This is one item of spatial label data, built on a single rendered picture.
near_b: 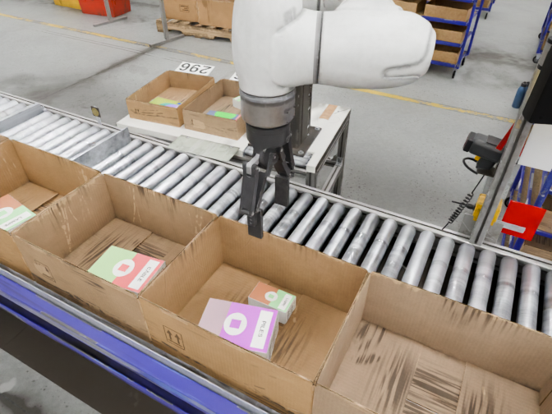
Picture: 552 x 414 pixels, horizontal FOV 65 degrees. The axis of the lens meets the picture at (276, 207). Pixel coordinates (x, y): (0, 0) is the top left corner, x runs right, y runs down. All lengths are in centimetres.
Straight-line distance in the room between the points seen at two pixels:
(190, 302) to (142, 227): 33
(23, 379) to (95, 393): 94
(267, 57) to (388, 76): 17
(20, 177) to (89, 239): 41
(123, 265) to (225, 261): 26
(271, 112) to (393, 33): 20
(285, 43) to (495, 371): 79
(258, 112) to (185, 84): 179
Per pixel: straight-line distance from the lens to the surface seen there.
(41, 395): 218
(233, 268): 116
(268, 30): 63
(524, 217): 154
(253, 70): 65
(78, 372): 140
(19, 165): 164
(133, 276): 110
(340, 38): 63
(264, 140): 71
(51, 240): 126
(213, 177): 174
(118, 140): 202
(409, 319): 102
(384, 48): 63
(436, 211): 290
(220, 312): 98
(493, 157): 142
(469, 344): 103
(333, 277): 101
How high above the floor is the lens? 173
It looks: 39 degrees down
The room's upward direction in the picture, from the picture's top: straight up
